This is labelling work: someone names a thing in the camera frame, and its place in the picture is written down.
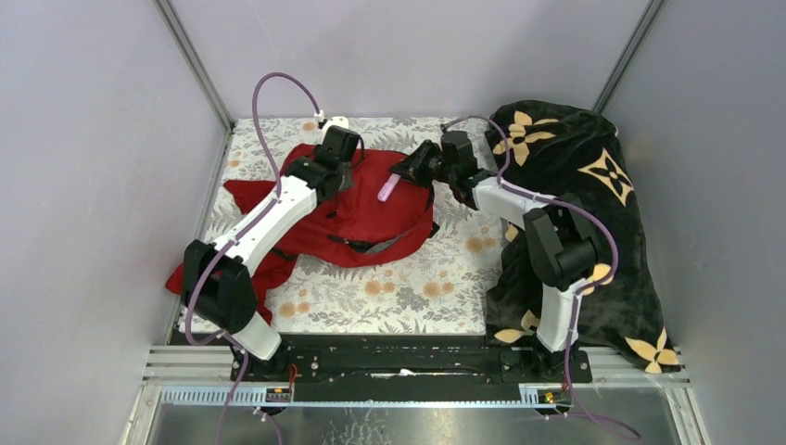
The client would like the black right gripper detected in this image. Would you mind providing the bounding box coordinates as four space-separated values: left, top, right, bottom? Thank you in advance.
387 140 456 191

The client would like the black blanket with tan flowers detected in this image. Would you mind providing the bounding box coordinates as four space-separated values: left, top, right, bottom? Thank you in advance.
485 100 681 374

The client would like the red student backpack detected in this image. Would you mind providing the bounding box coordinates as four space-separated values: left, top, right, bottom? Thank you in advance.
259 149 440 270

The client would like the red cloth garment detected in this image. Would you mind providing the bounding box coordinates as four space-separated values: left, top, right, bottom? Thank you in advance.
164 178 299 326

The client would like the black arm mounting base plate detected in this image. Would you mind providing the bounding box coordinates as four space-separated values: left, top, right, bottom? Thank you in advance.
230 334 593 404

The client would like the floral patterned table mat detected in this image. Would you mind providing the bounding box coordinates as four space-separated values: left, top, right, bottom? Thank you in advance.
204 117 507 335

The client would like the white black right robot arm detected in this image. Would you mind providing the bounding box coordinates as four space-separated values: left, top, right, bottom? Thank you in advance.
389 131 614 382

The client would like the pink marker pen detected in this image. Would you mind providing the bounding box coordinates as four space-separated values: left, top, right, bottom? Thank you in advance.
377 173 400 202

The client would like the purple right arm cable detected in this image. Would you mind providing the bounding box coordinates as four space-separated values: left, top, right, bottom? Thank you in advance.
440 115 643 445

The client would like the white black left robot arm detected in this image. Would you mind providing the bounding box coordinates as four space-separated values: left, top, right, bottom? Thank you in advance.
180 117 361 381

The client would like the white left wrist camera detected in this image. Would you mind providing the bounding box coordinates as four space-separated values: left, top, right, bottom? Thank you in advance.
314 110 349 134

